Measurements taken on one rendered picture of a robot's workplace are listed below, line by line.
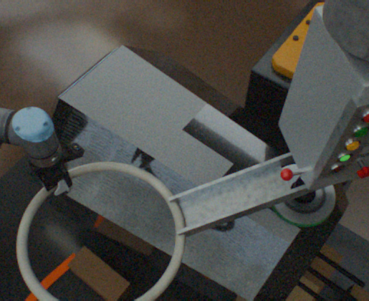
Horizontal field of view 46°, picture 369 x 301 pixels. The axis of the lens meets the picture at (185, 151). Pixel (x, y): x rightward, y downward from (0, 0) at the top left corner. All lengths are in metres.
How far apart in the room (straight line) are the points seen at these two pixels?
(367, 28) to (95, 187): 1.18
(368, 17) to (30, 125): 0.80
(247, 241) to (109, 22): 2.21
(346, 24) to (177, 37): 2.39
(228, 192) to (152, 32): 2.00
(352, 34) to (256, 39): 2.37
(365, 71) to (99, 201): 1.13
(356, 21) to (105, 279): 1.68
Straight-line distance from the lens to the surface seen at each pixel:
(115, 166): 1.41
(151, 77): 1.73
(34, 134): 1.13
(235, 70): 2.92
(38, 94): 2.94
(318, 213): 1.45
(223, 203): 1.33
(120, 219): 1.64
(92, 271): 2.16
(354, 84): 0.84
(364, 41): 0.79
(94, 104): 1.68
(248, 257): 1.47
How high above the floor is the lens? 2.17
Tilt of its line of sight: 59 degrees down
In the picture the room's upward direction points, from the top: straight up
